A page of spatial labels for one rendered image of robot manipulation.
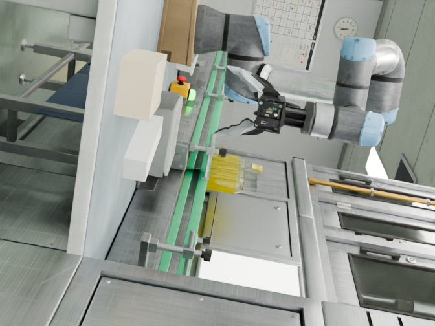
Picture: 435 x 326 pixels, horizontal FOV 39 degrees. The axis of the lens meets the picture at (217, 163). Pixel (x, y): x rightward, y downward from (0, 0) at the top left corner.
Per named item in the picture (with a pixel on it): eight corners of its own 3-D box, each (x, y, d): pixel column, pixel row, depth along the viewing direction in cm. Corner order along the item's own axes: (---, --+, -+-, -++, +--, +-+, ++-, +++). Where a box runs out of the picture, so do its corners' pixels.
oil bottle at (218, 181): (182, 185, 216) (241, 196, 216) (184, 171, 214) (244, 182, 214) (184, 178, 221) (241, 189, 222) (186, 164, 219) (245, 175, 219)
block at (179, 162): (164, 168, 205) (184, 172, 205) (168, 142, 201) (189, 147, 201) (166, 163, 208) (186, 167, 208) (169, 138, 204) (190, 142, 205)
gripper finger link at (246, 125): (212, 137, 130) (252, 119, 128) (213, 130, 136) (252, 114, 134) (219, 150, 131) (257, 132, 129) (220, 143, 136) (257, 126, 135)
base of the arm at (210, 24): (197, 2, 179) (230, 6, 179) (199, 5, 194) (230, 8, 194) (192, 54, 182) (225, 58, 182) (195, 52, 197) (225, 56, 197)
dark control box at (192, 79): (176, 82, 264) (195, 85, 264) (178, 64, 261) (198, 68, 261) (178, 77, 271) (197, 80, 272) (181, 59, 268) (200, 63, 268)
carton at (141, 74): (120, 57, 123) (156, 64, 123) (134, 48, 138) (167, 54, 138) (113, 114, 127) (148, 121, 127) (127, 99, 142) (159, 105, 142)
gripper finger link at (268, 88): (256, 68, 130) (284, 98, 131) (256, 68, 131) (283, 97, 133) (240, 84, 131) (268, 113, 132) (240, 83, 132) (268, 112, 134)
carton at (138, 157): (123, 158, 152) (147, 162, 153) (142, 112, 172) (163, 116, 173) (122, 177, 156) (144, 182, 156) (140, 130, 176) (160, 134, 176)
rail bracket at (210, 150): (184, 176, 206) (220, 184, 206) (191, 131, 199) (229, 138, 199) (185, 173, 209) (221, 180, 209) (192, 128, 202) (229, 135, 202)
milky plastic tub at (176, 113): (138, 174, 186) (166, 179, 186) (147, 105, 177) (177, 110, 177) (147, 152, 202) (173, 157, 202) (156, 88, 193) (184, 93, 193)
